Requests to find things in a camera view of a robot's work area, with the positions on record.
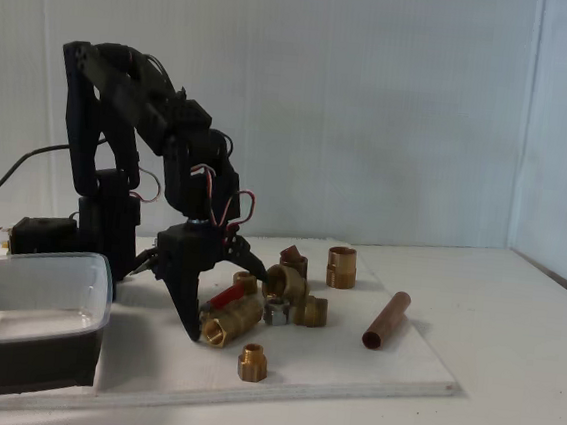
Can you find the white board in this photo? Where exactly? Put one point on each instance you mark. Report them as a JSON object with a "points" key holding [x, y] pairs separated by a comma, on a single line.
{"points": [[325, 357]]}

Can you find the tall brass coupling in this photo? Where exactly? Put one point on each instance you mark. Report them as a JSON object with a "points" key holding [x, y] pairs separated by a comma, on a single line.
{"points": [[341, 271]]}

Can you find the brass threaded nipple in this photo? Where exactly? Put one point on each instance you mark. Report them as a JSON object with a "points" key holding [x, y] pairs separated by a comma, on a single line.
{"points": [[310, 311]]}

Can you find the small brass hex reducer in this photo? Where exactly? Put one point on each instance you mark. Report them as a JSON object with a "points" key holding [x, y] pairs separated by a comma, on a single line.
{"points": [[252, 365]]}

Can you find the clear plastic box dark base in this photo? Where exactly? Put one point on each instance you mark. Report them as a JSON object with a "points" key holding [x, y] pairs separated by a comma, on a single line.
{"points": [[23, 363]]}

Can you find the short brass bushing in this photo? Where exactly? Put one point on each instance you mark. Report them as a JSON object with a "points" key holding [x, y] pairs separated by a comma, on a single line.
{"points": [[242, 281]]}

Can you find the large brass reducer fitting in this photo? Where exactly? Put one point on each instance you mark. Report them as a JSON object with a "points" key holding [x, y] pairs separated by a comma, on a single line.
{"points": [[287, 283]]}

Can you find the copper pipe piece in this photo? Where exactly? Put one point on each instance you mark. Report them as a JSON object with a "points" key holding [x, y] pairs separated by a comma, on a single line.
{"points": [[386, 320]]}

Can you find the silver steel hex nut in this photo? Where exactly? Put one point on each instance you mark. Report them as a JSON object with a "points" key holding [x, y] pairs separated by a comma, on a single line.
{"points": [[278, 315]]}

